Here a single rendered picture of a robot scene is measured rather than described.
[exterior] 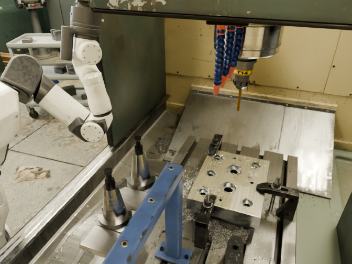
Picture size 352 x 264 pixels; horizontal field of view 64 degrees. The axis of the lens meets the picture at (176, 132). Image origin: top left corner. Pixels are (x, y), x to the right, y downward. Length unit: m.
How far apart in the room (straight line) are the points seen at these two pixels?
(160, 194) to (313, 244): 0.92
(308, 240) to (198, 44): 1.22
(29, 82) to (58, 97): 0.10
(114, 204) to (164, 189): 0.12
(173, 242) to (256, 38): 0.56
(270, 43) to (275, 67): 1.13
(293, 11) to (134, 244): 0.42
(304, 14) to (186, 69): 1.56
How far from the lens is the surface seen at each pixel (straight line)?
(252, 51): 0.67
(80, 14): 0.90
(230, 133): 1.73
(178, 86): 1.99
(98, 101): 0.96
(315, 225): 1.47
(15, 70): 0.99
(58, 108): 1.01
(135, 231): 0.53
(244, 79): 0.75
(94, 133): 0.99
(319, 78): 1.83
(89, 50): 0.89
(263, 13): 0.40
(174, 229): 0.78
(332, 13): 0.40
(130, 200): 0.60
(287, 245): 0.97
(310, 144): 1.75
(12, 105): 0.92
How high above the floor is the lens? 1.64
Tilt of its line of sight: 32 degrees down
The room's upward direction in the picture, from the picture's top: straight up
